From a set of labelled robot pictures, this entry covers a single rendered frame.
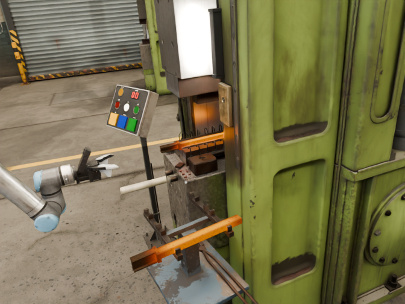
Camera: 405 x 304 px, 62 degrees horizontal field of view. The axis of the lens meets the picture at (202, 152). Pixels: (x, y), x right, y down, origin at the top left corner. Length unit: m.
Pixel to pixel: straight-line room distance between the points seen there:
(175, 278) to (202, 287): 0.12
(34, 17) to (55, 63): 1.14
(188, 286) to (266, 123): 0.71
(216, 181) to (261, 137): 0.41
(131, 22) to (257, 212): 8.39
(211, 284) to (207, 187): 0.46
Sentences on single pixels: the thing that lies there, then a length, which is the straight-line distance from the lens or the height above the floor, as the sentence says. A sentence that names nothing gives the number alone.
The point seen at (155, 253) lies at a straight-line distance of 1.17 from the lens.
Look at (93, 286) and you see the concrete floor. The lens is 2.51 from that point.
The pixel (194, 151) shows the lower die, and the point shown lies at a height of 0.99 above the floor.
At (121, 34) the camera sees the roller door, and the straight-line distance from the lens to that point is 9.52.
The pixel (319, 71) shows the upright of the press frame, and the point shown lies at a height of 1.38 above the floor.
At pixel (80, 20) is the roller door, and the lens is 9.48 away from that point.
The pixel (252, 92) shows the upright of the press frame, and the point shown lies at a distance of 1.26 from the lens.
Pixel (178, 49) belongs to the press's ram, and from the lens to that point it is 1.49.
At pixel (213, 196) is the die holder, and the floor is 0.79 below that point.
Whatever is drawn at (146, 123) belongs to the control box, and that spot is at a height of 1.01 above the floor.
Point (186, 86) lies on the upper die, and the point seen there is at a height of 1.32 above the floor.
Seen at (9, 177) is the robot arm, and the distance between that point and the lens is 1.55.
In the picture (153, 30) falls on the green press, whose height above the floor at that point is 1.18.
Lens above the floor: 1.69
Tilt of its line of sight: 25 degrees down
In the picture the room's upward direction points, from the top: 5 degrees counter-clockwise
